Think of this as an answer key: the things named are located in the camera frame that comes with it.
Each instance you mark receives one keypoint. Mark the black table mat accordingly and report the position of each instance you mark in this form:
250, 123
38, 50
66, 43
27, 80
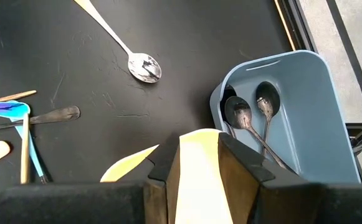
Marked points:
183, 46

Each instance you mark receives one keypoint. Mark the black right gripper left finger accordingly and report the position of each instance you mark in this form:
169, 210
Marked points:
162, 193

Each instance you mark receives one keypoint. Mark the slate blue plastic bin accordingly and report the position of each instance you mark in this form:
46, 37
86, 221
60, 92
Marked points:
308, 124

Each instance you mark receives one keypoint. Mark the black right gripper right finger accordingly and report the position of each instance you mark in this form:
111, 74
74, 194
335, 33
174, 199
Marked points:
240, 186

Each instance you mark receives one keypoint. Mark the gold spoon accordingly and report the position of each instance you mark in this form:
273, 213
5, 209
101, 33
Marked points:
25, 149
15, 96

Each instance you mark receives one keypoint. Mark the yellow plastic bin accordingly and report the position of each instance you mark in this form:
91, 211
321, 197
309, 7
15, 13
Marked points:
199, 174

